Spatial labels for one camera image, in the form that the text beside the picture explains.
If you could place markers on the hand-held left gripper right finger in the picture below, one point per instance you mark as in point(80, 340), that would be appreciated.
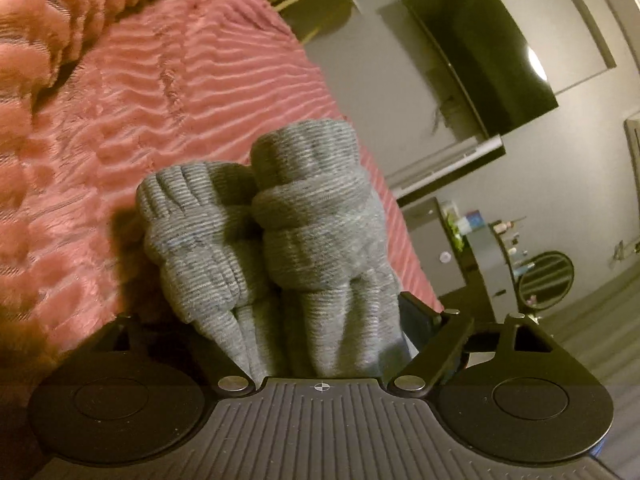
point(417, 325)

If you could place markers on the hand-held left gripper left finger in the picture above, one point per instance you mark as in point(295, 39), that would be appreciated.
point(220, 367)

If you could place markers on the grey sweat pants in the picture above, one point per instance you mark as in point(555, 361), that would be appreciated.
point(310, 230)

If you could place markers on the grey bedside cabinet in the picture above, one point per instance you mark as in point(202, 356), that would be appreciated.
point(430, 240)

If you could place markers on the green packet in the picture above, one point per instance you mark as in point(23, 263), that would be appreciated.
point(456, 235)

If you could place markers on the grey desk with drawers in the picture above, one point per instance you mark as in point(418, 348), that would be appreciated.
point(492, 260)

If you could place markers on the white container with blue band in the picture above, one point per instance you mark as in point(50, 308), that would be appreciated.
point(471, 223)

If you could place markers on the white cup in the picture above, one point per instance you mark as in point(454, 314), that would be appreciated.
point(447, 207)

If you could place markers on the oval black framed mirror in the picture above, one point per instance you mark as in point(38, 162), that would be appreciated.
point(546, 278)

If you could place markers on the grey green curtain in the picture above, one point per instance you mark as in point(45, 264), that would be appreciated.
point(600, 330)

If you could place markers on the black flat television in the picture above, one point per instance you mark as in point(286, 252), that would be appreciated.
point(480, 55)

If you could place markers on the pink ribbed blanket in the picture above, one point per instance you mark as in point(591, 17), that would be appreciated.
point(150, 85)

